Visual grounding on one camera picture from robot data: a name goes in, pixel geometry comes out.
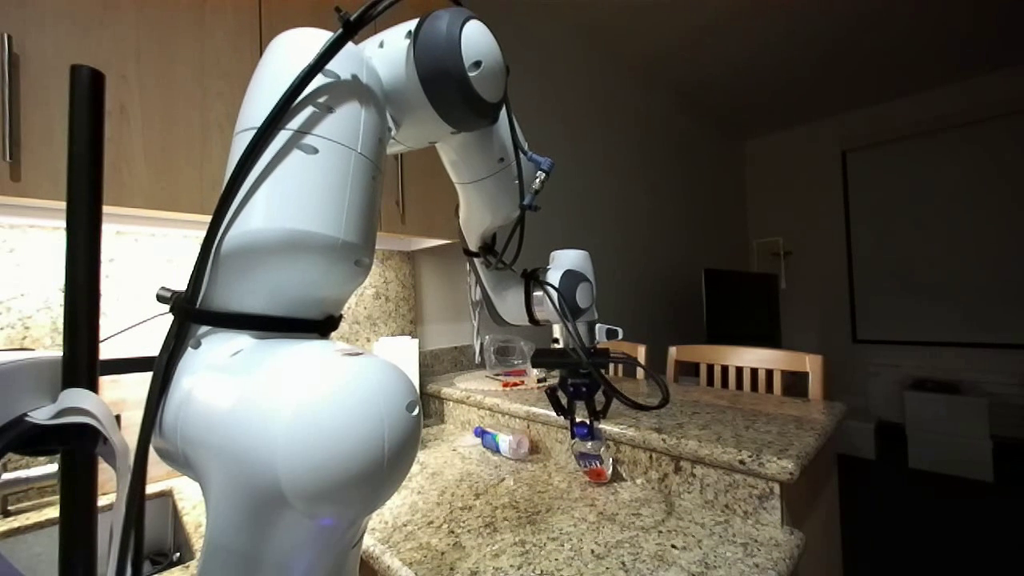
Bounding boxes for small bottle blue cap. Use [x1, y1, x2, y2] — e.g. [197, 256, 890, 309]
[472, 427, 530, 460]

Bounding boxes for black vertical pole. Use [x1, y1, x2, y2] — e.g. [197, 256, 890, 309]
[57, 65, 104, 576]

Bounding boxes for wooden wall cabinets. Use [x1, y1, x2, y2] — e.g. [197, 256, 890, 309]
[0, 0, 467, 246]

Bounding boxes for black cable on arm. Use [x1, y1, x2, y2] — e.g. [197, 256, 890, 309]
[113, 0, 673, 576]

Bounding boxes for dark monitor screen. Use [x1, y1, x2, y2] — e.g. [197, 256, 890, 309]
[699, 270, 780, 345]

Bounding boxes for wooden chair right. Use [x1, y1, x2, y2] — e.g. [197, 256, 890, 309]
[664, 341, 824, 400]

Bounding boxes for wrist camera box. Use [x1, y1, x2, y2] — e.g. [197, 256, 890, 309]
[592, 323, 624, 345]

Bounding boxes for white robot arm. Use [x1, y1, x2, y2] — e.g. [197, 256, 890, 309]
[157, 7, 596, 576]

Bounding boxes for wooden chair left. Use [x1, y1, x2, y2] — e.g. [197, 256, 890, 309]
[608, 339, 645, 377]

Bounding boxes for wooden chair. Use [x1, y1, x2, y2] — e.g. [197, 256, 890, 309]
[608, 339, 645, 377]
[664, 341, 824, 400]

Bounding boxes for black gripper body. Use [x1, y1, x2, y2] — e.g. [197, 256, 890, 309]
[530, 349, 612, 409]

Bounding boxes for plate with red food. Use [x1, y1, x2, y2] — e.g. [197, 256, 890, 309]
[492, 367, 553, 389]

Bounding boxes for clear glass bowl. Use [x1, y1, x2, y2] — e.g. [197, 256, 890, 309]
[482, 335, 530, 375]

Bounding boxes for paper towel roll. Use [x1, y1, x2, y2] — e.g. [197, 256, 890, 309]
[371, 335, 420, 386]

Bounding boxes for clear bottle blue cap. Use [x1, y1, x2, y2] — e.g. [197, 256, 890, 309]
[569, 423, 613, 485]

